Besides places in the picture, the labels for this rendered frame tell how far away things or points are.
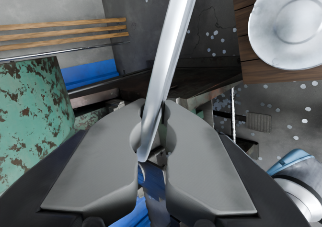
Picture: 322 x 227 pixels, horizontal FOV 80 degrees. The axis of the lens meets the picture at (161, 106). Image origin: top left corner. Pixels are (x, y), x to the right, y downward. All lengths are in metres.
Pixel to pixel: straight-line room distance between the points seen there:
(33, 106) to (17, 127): 0.05
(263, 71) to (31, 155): 0.75
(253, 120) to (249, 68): 0.37
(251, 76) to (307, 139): 0.55
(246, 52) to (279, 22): 0.15
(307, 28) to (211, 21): 0.68
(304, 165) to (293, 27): 0.41
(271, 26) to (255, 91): 0.54
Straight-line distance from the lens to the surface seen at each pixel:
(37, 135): 0.42
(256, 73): 0.84
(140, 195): 1.05
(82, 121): 0.98
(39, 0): 2.00
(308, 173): 0.57
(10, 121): 0.39
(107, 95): 1.05
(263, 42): 0.78
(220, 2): 1.29
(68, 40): 1.70
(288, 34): 0.76
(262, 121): 1.11
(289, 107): 1.22
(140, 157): 0.16
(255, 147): 1.36
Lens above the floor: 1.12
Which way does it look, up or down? 39 degrees down
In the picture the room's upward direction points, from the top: 115 degrees counter-clockwise
